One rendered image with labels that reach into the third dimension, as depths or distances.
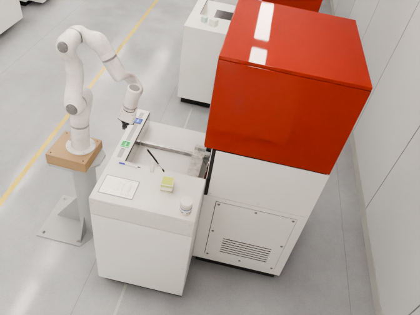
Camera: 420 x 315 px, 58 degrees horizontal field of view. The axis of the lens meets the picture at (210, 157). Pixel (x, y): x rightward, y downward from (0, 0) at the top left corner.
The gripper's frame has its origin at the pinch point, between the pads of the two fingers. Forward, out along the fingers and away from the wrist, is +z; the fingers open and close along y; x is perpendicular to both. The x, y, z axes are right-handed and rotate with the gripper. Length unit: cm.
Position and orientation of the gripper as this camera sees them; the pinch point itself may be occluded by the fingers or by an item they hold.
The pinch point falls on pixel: (124, 125)
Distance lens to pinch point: 250.4
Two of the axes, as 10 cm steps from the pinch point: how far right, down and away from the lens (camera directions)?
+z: -3.3, 6.6, 6.8
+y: -9.3, -3.6, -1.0
